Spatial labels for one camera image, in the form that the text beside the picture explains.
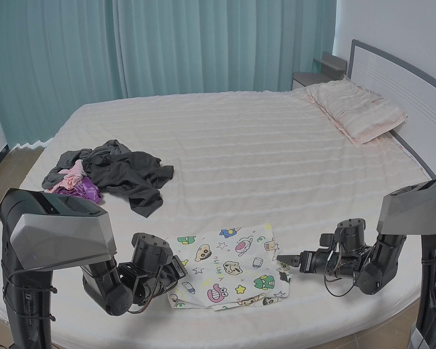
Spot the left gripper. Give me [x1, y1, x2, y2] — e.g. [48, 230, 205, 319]
[160, 254, 188, 293]

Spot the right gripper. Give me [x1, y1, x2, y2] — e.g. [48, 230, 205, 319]
[299, 250, 328, 275]

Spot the white printed pyjama top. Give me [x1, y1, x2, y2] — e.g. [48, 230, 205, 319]
[167, 223, 293, 311]

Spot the pile of clothes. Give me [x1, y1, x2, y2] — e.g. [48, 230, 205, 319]
[41, 139, 174, 218]

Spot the bed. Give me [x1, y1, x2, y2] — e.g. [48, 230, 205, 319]
[0, 39, 436, 345]

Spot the cream pillow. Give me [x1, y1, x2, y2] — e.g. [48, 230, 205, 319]
[304, 80, 408, 148]

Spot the grey white bedside table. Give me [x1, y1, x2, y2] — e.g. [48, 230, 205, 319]
[292, 51, 348, 88]

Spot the blue-green curtain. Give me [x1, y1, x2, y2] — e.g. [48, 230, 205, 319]
[0, 0, 125, 149]
[111, 0, 339, 98]

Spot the black cable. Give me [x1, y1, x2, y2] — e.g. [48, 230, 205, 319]
[323, 270, 357, 297]

